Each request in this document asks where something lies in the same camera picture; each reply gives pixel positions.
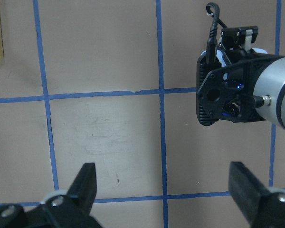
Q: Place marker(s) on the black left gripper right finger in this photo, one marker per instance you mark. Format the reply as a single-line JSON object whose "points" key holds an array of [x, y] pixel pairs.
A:
{"points": [[247, 191]]}

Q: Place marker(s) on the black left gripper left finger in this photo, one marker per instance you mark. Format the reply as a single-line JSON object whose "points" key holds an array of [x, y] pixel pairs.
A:
{"points": [[84, 188]]}

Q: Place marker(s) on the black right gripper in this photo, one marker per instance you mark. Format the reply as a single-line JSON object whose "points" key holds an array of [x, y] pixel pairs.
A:
{"points": [[264, 100]]}

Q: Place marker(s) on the light blue plastic cup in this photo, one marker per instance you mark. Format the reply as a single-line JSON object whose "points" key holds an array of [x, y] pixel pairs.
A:
{"points": [[233, 68]]}

